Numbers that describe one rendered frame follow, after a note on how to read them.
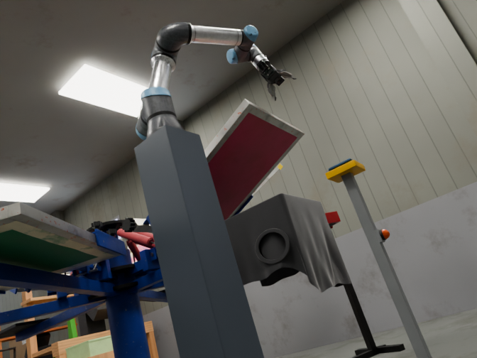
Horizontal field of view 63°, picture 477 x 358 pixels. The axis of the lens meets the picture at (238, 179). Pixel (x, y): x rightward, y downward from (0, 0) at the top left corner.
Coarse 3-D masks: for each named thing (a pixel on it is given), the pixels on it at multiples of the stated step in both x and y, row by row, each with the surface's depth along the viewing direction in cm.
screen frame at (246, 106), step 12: (240, 108) 173; (252, 108) 174; (228, 120) 176; (240, 120) 175; (264, 120) 186; (276, 120) 192; (228, 132) 176; (288, 132) 207; (300, 132) 214; (216, 144) 178; (252, 192) 231; (240, 204) 232
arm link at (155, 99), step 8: (152, 88) 149; (160, 88) 149; (144, 96) 149; (152, 96) 147; (160, 96) 148; (168, 96) 150; (144, 104) 149; (152, 104) 146; (160, 104) 146; (168, 104) 148; (144, 112) 150; (152, 112) 145; (144, 120) 154
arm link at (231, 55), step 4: (232, 48) 198; (236, 48) 195; (228, 52) 199; (232, 52) 196; (236, 52) 196; (240, 52) 195; (244, 52) 195; (248, 52) 197; (228, 56) 200; (232, 56) 197; (236, 56) 197; (240, 56) 197; (244, 56) 198; (248, 56) 201; (228, 60) 201; (232, 60) 198; (236, 60) 198; (240, 60) 200; (244, 60) 201; (248, 60) 203
